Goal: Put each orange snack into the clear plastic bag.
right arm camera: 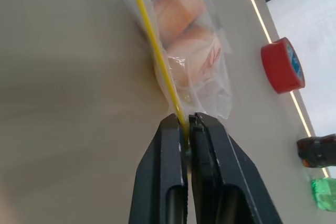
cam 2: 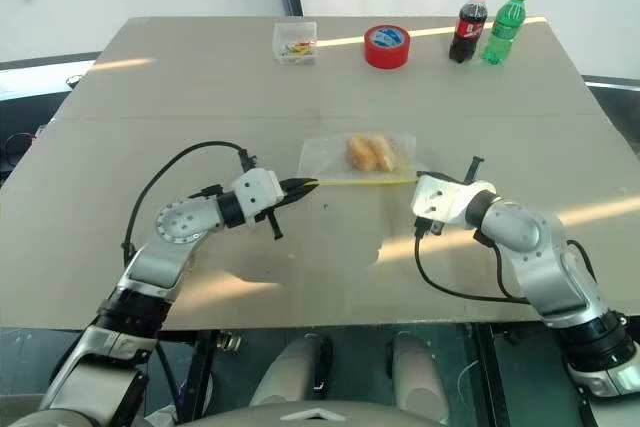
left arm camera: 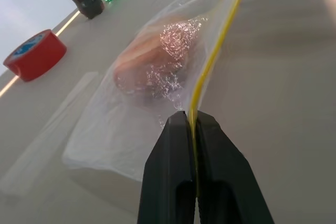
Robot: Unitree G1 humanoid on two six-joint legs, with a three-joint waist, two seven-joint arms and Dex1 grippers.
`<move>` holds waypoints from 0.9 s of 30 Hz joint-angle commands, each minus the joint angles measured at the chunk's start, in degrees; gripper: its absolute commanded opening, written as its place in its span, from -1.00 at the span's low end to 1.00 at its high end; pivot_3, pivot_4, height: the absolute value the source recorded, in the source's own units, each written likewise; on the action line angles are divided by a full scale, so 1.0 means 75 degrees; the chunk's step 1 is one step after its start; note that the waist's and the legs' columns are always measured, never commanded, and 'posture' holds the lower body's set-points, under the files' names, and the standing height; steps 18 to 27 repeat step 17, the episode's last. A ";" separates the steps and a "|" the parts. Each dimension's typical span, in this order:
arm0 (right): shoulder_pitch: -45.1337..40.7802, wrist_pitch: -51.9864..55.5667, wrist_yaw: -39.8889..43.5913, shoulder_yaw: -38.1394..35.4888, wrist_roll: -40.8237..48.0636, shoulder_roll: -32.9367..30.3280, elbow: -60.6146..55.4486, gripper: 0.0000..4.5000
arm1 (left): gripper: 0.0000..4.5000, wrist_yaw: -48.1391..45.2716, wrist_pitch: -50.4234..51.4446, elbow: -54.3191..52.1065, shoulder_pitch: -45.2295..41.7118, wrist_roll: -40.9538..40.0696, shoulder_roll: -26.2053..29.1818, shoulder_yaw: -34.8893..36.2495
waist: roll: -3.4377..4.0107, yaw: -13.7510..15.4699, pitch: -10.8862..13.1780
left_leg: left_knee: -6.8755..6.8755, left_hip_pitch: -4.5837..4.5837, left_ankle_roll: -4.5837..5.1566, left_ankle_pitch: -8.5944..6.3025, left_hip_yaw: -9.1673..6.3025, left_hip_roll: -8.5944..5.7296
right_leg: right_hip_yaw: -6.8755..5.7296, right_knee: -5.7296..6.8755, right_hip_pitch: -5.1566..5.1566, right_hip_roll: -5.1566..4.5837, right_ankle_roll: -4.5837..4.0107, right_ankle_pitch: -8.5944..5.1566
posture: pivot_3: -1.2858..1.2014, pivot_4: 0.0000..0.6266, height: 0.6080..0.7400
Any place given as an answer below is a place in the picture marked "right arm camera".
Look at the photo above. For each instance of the green bottle with yellow cap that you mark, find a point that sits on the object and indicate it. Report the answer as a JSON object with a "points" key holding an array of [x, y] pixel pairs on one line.
{"points": [[325, 193]]}

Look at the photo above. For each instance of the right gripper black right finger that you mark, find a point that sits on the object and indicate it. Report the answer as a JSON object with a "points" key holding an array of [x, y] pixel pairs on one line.
{"points": [[225, 182]]}

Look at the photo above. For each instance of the red tape roll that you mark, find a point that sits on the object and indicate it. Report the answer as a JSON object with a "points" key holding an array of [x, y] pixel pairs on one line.
{"points": [[279, 66]]}

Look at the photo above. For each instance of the cola bottle with red cap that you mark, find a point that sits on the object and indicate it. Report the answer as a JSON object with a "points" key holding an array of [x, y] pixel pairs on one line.
{"points": [[317, 150]]}

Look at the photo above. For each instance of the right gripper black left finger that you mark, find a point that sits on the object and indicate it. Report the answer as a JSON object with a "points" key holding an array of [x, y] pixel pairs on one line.
{"points": [[160, 176]]}

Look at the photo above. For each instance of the clear yellow-zip plastic bag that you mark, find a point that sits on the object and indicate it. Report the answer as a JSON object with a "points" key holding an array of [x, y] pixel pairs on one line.
{"points": [[212, 85]]}

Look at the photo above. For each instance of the sesame bread roll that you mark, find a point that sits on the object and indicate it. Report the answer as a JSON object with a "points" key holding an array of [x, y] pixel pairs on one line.
{"points": [[194, 53], [178, 9]]}

